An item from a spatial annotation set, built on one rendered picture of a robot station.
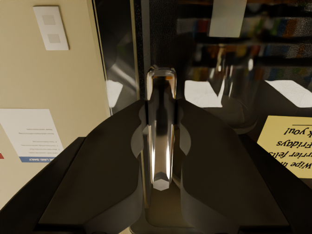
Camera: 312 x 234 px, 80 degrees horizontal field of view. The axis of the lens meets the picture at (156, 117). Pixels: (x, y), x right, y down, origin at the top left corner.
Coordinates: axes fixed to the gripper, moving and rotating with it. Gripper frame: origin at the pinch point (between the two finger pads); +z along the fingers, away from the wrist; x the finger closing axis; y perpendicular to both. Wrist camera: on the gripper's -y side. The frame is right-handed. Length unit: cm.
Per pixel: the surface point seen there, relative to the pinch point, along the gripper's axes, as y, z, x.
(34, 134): 38, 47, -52
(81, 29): 1, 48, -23
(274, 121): 4.0, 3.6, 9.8
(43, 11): -4, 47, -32
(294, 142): 6.5, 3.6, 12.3
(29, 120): 32, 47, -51
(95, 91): 20, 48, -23
